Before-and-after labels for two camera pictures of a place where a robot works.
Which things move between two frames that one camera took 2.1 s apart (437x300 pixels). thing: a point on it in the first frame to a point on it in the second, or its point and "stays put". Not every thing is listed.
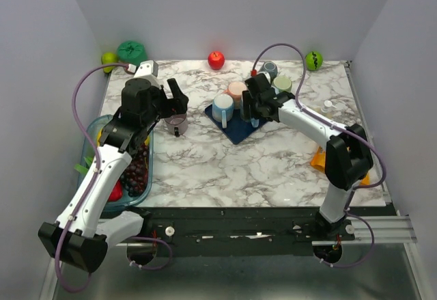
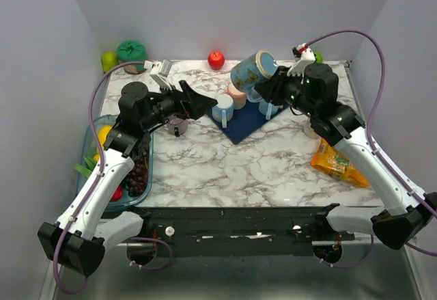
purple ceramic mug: (179, 121) stays put
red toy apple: (216, 60) stays put
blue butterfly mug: (255, 122) to (252, 70)
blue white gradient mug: (222, 108) stays put
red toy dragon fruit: (117, 191) stays put
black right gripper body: (254, 102) to (285, 89)
